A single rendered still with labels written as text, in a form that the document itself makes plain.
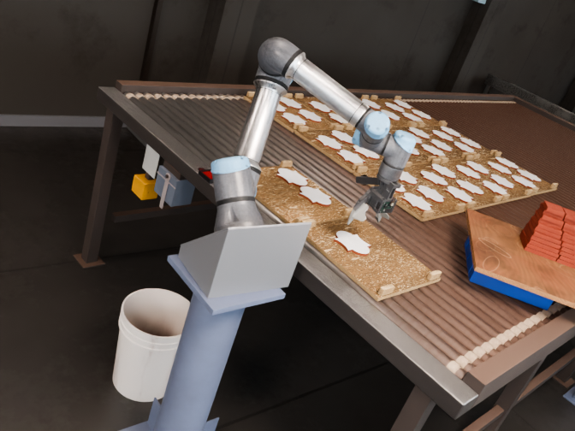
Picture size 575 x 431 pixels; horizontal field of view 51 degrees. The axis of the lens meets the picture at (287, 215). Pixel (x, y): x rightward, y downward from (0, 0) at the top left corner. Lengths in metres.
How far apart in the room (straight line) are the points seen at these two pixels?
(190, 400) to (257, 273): 0.54
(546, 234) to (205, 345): 1.33
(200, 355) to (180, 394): 0.19
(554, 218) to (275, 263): 1.14
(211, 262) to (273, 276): 0.22
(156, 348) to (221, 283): 0.72
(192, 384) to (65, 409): 0.67
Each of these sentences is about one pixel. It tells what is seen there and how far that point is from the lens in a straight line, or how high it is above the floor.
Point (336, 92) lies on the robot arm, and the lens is 1.83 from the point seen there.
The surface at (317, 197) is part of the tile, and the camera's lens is 2.34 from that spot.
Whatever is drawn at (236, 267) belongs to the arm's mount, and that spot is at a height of 0.97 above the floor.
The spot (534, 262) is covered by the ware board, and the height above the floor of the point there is 1.04.
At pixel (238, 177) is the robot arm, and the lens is 1.75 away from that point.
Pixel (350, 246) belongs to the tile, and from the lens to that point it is 2.08.
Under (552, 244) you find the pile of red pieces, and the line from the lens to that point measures 2.45.
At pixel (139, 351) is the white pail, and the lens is 2.41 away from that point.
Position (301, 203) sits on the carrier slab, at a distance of 2.27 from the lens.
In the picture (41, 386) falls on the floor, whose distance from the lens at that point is 2.62.
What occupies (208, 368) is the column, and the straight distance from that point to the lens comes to 1.99.
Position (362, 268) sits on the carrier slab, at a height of 0.94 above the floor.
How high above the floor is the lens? 1.91
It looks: 27 degrees down
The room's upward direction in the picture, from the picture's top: 19 degrees clockwise
